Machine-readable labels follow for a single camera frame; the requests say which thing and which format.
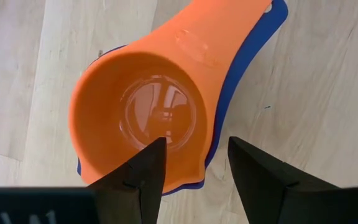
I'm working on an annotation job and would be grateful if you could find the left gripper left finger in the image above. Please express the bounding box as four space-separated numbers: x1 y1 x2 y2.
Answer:
87 136 168 224

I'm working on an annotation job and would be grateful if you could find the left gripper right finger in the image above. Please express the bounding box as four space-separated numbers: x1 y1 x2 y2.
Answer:
227 136 338 224

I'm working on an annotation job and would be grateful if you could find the orange measuring cup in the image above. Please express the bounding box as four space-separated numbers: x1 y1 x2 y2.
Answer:
68 0 275 194

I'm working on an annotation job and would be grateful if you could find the indigo measuring cup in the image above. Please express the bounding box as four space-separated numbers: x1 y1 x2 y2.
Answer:
76 0 290 197

